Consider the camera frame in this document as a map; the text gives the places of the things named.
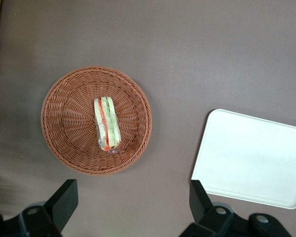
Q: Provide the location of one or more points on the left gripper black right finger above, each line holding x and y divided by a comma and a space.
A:
199, 200

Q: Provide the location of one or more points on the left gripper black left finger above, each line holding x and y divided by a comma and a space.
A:
61, 200

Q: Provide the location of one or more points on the round brown wicker basket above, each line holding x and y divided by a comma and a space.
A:
71, 138

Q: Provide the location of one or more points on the white rectangular plastic tray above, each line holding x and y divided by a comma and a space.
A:
251, 158

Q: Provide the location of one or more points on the plastic-wrapped sandwich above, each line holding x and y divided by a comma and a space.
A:
107, 123

